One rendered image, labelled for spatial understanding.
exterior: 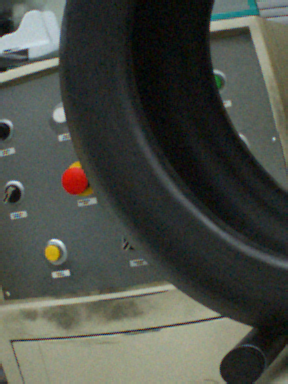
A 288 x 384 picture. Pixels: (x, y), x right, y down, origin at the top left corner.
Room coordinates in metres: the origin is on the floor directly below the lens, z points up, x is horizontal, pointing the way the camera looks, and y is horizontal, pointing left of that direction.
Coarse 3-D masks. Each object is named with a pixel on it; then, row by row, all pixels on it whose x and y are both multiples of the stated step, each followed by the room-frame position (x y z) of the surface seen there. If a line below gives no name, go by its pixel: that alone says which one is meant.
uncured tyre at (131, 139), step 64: (128, 0) 0.99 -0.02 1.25; (192, 0) 1.24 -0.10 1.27; (64, 64) 1.04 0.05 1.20; (128, 64) 1.01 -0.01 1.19; (192, 64) 1.25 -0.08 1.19; (128, 128) 1.00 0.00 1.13; (192, 128) 1.25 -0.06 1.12; (128, 192) 1.01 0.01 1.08; (192, 192) 1.23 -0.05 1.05; (256, 192) 1.24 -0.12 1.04; (192, 256) 0.99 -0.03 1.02; (256, 256) 0.97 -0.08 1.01; (256, 320) 1.00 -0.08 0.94
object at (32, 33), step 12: (36, 12) 1.13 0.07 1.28; (24, 24) 1.13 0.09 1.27; (36, 24) 1.13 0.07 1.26; (12, 36) 1.13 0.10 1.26; (24, 36) 1.13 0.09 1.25; (36, 36) 1.13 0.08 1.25; (48, 36) 1.12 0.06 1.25; (0, 48) 1.14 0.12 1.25; (24, 48) 1.13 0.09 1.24; (36, 48) 1.12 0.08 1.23; (48, 48) 1.12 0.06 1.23; (36, 60) 1.14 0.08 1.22
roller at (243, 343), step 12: (252, 336) 1.02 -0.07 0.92; (264, 336) 1.02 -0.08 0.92; (276, 336) 1.04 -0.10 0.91; (240, 348) 0.98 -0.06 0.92; (252, 348) 0.97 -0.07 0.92; (264, 348) 0.99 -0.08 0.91; (276, 348) 1.02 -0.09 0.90; (228, 360) 0.98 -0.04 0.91; (240, 360) 0.97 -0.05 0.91; (252, 360) 0.97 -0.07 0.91; (264, 360) 0.97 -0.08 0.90; (228, 372) 0.98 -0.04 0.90; (240, 372) 0.97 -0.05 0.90; (252, 372) 0.97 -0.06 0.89
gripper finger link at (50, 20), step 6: (42, 12) 1.16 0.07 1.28; (48, 12) 1.16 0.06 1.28; (48, 18) 1.16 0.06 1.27; (54, 18) 1.16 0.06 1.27; (48, 24) 1.16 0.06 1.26; (54, 24) 1.16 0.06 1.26; (54, 30) 1.16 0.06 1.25; (54, 36) 1.16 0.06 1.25; (54, 42) 1.16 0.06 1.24; (12, 48) 1.18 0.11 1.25; (18, 48) 1.17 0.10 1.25; (42, 60) 1.15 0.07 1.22
